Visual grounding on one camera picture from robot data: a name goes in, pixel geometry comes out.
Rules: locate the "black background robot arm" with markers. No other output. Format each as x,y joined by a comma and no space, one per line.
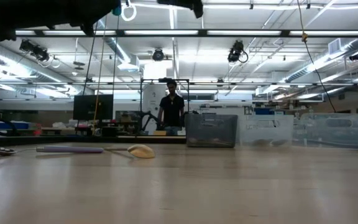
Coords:
148,116

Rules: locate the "round black ceiling camera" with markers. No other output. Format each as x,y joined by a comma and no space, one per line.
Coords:
158,55

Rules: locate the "black ceiling device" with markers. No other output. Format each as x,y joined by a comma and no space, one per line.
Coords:
356,56

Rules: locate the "blue box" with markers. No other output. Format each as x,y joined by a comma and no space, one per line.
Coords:
263,111

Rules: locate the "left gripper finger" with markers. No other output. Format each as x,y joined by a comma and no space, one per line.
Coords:
107,7

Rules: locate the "black aluminium table frame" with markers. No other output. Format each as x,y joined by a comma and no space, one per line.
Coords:
135,139

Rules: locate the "clear plastic bin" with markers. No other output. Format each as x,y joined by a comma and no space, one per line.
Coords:
328,133
266,130

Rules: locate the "grey plastic bin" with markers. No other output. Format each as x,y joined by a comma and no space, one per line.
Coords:
211,130

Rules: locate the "black ceiling camera rig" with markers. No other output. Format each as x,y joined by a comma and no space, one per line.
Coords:
39,54

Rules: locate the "overhead light bar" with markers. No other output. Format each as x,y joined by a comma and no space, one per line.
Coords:
160,32

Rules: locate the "person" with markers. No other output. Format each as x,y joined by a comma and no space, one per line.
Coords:
171,109

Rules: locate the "blue storage bin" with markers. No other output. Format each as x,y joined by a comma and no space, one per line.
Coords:
8,125

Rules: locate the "black monitor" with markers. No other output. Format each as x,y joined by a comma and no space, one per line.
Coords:
92,107

